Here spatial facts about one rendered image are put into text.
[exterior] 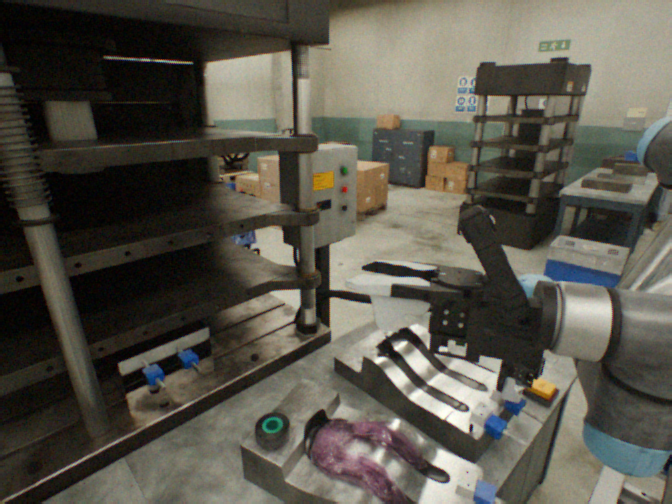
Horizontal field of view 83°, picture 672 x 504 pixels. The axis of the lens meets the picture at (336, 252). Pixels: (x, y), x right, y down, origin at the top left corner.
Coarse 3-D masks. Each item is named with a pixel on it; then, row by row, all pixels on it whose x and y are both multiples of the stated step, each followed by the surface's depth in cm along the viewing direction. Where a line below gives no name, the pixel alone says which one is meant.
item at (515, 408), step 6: (492, 396) 103; (504, 402) 101; (510, 402) 100; (522, 402) 101; (510, 408) 100; (516, 408) 99; (522, 408) 100; (516, 414) 100; (528, 414) 99; (534, 414) 98; (540, 420) 97
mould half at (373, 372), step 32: (352, 352) 128; (416, 352) 118; (448, 352) 123; (384, 384) 111; (448, 384) 110; (416, 416) 105; (448, 416) 98; (512, 416) 109; (448, 448) 99; (480, 448) 95
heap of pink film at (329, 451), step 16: (320, 432) 93; (336, 432) 93; (352, 432) 93; (368, 432) 91; (384, 432) 89; (400, 432) 92; (320, 448) 89; (336, 448) 88; (384, 448) 88; (400, 448) 87; (416, 448) 90; (320, 464) 86; (336, 464) 84; (352, 464) 83; (368, 464) 82; (416, 464) 87; (352, 480) 80; (368, 480) 79; (384, 480) 80; (384, 496) 78; (400, 496) 79
